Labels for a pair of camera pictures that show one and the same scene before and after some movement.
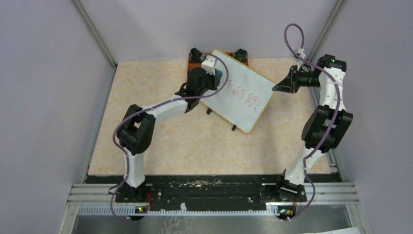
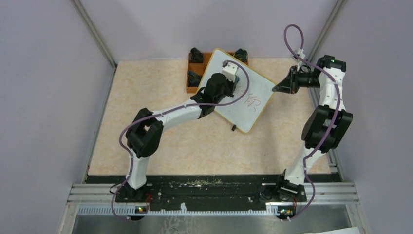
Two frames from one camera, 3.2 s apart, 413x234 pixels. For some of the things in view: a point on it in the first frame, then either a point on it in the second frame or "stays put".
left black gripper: (216, 79) to (233, 85)
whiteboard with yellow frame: (243, 98) stays put
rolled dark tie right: (241, 55) stays put
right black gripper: (286, 85) stays put
